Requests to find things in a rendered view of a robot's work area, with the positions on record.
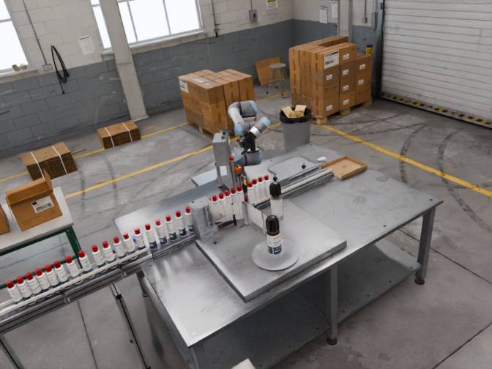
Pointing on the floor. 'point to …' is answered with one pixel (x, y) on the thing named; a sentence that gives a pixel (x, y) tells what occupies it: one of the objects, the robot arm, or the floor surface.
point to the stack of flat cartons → (50, 162)
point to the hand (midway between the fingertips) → (236, 157)
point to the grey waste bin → (296, 134)
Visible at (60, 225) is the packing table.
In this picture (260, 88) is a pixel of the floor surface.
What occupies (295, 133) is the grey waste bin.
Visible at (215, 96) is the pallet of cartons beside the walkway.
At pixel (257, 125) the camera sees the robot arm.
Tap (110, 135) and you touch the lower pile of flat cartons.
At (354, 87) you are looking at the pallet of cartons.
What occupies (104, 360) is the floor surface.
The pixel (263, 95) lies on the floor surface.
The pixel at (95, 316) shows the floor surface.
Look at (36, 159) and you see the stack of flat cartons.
